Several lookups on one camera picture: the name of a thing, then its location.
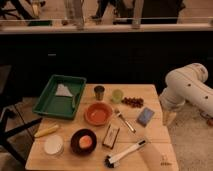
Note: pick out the orange fruit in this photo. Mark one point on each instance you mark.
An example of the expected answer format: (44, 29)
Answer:
(85, 142)

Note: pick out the white dish brush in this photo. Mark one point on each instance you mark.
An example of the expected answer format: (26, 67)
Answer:
(111, 161)

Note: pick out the dark bowl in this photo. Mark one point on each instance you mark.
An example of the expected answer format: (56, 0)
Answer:
(75, 142)

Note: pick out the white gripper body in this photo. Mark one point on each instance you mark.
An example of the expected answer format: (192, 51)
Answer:
(168, 117)

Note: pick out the white lidded container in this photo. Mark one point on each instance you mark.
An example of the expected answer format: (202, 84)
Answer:
(53, 145)

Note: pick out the small brown box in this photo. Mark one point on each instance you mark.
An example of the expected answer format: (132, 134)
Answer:
(111, 136)

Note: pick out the white cloth in tray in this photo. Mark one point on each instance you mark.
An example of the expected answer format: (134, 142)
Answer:
(63, 90)

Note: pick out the bunch of red grapes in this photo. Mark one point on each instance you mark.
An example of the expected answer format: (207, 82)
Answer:
(133, 102)

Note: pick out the red bowl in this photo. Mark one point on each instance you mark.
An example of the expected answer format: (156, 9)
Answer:
(98, 114)

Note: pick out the green plastic tray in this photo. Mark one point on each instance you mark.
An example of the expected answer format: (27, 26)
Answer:
(62, 107)

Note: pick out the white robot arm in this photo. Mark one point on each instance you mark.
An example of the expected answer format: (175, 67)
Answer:
(186, 84)

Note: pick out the metal cup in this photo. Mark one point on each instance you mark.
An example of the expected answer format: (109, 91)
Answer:
(99, 92)

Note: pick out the silver fork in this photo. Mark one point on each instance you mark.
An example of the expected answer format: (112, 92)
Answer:
(119, 114)

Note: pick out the green plastic cup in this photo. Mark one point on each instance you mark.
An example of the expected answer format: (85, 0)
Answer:
(117, 96)

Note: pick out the blue sponge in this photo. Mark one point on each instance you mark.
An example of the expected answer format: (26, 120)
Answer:
(145, 116)

